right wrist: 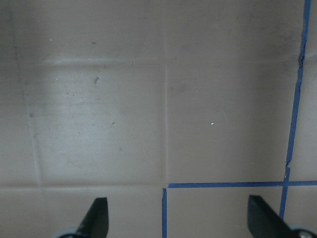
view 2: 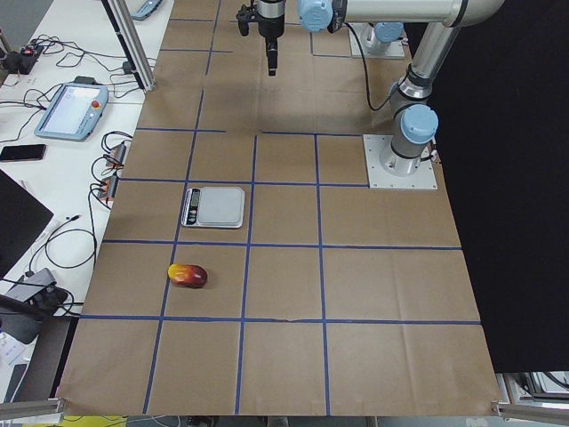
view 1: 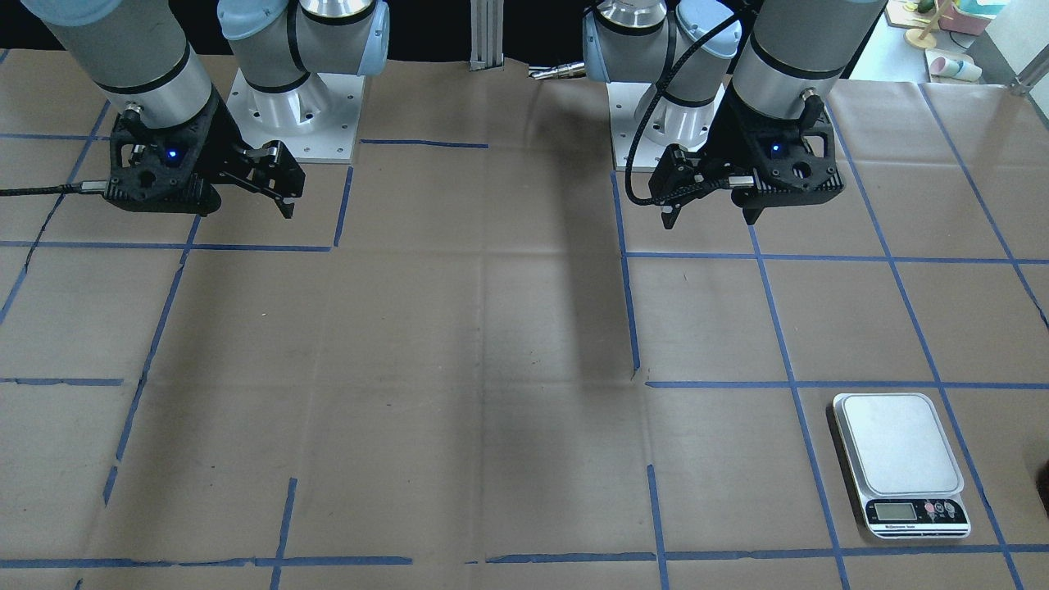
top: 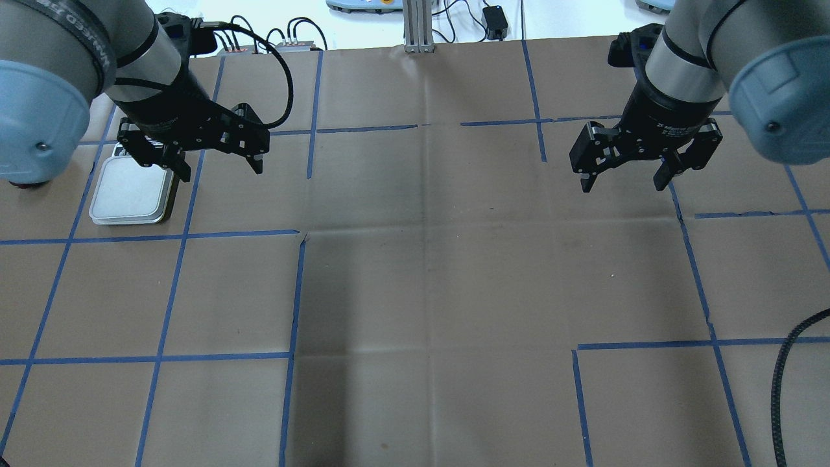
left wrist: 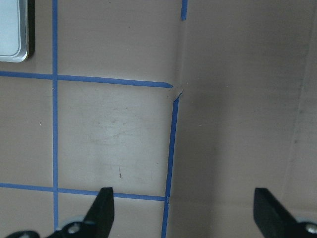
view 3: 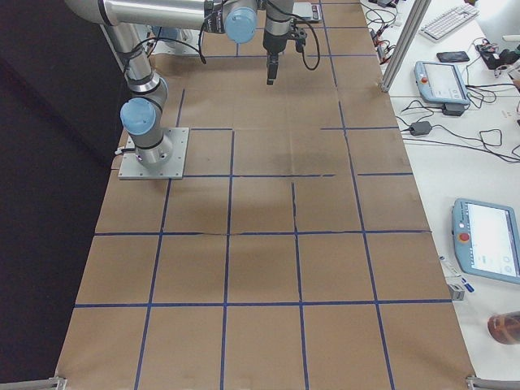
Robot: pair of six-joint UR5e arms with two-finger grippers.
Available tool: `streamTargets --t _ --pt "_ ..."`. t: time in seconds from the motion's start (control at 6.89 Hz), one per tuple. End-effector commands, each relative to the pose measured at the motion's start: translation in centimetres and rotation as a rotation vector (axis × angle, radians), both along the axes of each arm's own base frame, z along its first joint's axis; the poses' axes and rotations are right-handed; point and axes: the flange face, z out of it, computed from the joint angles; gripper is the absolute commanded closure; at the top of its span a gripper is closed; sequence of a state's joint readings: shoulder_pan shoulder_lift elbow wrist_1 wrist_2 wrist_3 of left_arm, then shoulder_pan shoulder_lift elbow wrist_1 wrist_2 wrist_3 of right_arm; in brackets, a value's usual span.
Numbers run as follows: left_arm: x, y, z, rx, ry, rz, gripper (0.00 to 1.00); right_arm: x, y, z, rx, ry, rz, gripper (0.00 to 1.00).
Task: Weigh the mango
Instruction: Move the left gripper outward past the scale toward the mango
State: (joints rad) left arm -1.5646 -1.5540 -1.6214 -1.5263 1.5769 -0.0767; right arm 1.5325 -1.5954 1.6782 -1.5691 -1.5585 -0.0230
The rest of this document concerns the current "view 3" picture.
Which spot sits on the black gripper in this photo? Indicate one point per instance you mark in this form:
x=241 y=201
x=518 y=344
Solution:
x=271 y=44

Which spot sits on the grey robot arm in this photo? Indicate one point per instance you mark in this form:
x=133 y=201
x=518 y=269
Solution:
x=237 y=19

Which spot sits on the silver kitchen scale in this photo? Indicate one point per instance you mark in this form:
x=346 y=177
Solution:
x=308 y=11

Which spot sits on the black power adapter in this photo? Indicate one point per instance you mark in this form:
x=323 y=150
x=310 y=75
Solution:
x=420 y=128

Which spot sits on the far blue teach pendant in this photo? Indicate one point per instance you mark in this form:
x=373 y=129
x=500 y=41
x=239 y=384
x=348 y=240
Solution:
x=440 y=83

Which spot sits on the blue teach pendant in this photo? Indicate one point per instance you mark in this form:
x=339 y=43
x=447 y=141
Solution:
x=486 y=240
x=440 y=83

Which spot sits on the black smartphone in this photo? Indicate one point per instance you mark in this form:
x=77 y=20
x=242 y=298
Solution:
x=453 y=57

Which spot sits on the white keyboard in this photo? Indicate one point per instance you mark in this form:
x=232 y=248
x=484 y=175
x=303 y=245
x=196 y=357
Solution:
x=448 y=22

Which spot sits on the near blue teach pendant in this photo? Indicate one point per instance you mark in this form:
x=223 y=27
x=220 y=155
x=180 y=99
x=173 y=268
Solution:
x=486 y=240

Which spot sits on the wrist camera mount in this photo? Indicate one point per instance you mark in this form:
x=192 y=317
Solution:
x=298 y=35

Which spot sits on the aluminium frame post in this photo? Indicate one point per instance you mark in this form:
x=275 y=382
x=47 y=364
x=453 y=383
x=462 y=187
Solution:
x=409 y=30

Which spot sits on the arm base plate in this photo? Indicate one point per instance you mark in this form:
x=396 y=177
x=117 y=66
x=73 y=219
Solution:
x=165 y=161

